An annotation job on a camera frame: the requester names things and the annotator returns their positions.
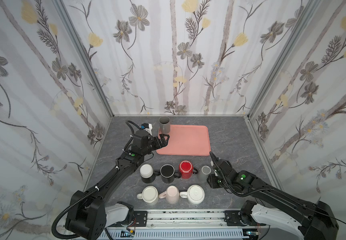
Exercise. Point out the white vented cable duct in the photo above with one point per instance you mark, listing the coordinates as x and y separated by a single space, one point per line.
175 234

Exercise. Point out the pink plastic tray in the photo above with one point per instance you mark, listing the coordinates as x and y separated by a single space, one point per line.
187 140

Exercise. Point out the white ribbed mug upside down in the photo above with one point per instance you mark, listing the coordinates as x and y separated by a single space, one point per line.
195 194

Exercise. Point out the cream mug upside down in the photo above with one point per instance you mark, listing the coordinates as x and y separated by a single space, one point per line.
149 195

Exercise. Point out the black mug white base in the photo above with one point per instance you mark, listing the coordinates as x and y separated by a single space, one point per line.
148 174

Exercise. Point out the small grey mug white inside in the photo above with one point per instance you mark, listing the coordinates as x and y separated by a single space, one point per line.
203 173

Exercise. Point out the pink mug upside down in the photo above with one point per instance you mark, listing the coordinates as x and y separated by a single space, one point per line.
171 195

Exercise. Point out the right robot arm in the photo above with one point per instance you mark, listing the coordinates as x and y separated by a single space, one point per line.
307 220

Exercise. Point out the tall grey mug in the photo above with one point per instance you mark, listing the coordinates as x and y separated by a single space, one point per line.
165 125

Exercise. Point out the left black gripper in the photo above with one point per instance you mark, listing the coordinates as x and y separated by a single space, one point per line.
163 143

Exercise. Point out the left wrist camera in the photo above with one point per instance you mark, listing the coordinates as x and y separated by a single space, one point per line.
147 127

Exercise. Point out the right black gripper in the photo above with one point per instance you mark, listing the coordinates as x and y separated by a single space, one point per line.
219 165

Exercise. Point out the red mug black handle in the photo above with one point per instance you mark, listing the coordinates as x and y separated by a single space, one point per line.
187 169

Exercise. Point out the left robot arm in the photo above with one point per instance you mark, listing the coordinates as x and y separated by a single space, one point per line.
86 216

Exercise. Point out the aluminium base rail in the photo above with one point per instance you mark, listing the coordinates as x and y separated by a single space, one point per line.
185 218

